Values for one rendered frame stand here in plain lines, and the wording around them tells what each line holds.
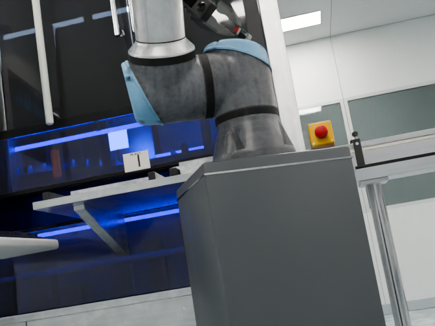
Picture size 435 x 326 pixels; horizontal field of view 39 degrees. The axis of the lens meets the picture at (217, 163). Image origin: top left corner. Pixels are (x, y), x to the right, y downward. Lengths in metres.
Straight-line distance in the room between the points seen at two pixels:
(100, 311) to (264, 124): 1.12
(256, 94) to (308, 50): 5.81
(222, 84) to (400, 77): 5.80
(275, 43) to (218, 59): 0.94
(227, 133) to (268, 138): 0.07
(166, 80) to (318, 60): 5.82
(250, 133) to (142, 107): 0.19
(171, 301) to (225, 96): 1.00
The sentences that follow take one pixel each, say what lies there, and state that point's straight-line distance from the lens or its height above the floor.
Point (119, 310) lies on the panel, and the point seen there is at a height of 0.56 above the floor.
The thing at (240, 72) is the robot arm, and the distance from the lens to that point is 1.08.
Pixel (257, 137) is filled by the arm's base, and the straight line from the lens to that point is 1.04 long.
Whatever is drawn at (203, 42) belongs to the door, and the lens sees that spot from 2.07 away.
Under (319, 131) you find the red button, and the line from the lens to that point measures 1.90.
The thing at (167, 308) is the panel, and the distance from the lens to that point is 1.96.
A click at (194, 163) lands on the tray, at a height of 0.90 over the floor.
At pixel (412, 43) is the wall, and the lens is 6.95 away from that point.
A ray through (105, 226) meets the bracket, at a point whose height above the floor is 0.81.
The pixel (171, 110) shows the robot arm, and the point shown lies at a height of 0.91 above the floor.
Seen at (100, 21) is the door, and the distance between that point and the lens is 2.19.
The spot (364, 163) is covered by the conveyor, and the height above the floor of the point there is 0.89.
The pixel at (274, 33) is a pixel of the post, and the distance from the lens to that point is 2.03.
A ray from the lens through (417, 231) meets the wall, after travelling 6.57.
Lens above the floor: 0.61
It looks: 10 degrees up
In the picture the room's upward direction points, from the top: 9 degrees counter-clockwise
